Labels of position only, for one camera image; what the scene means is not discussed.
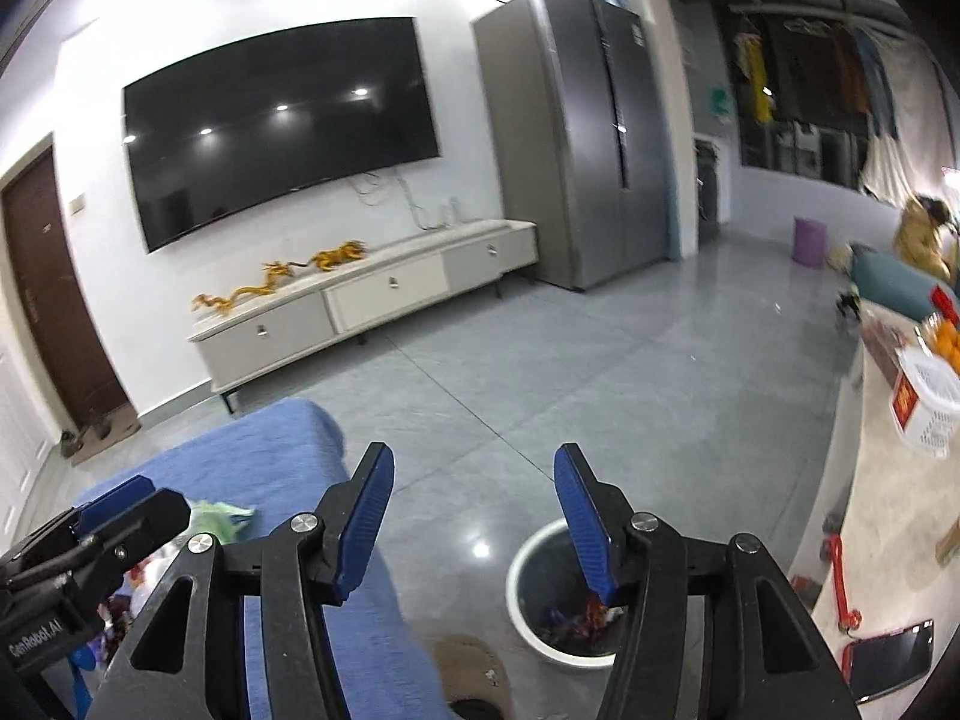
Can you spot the smartphone with red case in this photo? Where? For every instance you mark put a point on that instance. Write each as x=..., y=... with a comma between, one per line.
x=889, y=660

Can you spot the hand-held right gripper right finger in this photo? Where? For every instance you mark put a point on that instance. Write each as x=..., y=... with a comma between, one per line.
x=592, y=540

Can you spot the light green wrapper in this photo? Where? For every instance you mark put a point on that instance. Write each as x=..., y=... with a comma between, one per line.
x=217, y=517

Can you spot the blue sofa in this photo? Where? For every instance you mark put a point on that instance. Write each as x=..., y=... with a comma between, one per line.
x=255, y=457

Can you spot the row of hanging clothes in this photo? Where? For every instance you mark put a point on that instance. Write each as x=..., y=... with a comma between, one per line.
x=825, y=67

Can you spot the pile of colourful wrappers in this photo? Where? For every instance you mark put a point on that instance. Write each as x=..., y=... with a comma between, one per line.
x=120, y=611

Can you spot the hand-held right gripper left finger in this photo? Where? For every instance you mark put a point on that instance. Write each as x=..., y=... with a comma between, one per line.
x=367, y=517

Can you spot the yellow hanging garment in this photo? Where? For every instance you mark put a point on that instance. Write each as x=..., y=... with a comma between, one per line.
x=761, y=86

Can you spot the white round trash bin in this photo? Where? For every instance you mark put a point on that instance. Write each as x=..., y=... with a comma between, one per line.
x=540, y=592

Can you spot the dark shoe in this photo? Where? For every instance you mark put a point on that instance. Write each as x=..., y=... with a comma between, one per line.
x=71, y=444
x=112, y=427

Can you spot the dark brown door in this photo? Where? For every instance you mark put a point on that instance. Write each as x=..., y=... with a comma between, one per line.
x=52, y=292

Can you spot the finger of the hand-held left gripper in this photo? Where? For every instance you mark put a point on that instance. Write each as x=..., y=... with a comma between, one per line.
x=150, y=529
x=112, y=501

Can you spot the white hanging sheet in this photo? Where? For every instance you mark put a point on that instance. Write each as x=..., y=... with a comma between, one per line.
x=907, y=142

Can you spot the teal wall ornament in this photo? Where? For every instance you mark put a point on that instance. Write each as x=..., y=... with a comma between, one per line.
x=721, y=103

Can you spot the large black wall television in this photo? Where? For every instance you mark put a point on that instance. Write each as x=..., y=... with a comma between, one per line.
x=277, y=135

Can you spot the colourful wrappers inside bin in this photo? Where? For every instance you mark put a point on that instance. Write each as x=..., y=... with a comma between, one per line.
x=570, y=626

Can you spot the grey double-door refrigerator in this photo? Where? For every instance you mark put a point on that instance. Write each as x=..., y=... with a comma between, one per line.
x=570, y=142

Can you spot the purple stool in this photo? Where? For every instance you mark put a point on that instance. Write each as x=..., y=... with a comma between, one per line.
x=808, y=241

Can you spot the teal sofa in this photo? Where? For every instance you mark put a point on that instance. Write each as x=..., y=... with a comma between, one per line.
x=892, y=285

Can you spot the brown fuzzy slipper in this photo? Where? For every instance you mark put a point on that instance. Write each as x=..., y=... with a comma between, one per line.
x=469, y=667

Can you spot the dark red box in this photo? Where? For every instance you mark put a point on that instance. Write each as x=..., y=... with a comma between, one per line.
x=885, y=349

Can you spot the white plastic basket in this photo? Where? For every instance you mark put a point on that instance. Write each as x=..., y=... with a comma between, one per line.
x=934, y=401

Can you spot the pile of oranges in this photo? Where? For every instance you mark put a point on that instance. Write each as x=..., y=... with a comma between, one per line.
x=945, y=345

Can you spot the small black object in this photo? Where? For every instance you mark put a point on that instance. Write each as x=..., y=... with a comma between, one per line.
x=849, y=305

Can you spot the white television cabinet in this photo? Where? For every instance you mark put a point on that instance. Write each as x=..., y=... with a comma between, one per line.
x=382, y=289

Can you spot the long golden dragon figurine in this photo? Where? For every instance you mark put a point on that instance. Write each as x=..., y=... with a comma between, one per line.
x=247, y=291

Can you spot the short golden dragon figurine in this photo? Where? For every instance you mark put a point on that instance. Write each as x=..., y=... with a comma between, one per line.
x=337, y=255

